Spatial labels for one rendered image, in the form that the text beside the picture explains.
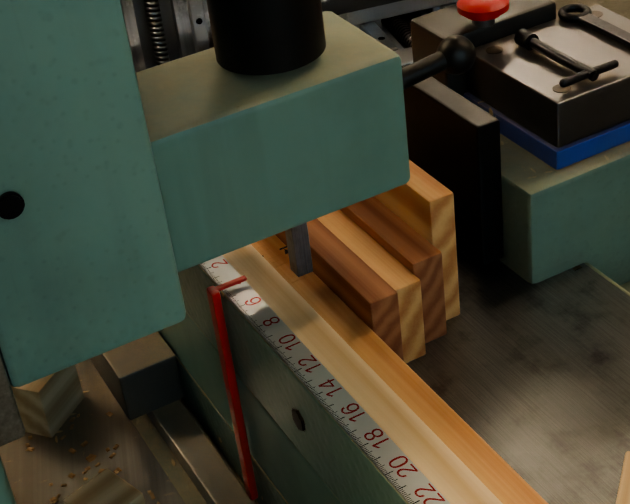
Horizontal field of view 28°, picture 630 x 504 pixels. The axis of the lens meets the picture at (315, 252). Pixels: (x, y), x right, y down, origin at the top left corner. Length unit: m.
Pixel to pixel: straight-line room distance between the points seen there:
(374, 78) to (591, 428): 0.20
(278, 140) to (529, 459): 0.19
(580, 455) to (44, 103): 0.30
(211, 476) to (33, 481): 0.12
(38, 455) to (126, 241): 0.32
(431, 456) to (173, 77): 0.21
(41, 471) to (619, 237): 0.37
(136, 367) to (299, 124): 0.25
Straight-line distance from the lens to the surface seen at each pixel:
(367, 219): 0.67
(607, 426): 0.62
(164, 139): 0.54
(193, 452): 0.75
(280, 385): 0.60
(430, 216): 0.64
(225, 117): 0.55
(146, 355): 0.77
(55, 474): 0.79
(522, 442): 0.61
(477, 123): 0.67
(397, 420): 0.55
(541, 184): 0.68
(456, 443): 0.55
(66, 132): 0.48
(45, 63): 0.47
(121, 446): 0.79
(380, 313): 0.62
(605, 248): 0.73
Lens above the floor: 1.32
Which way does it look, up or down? 34 degrees down
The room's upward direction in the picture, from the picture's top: 8 degrees counter-clockwise
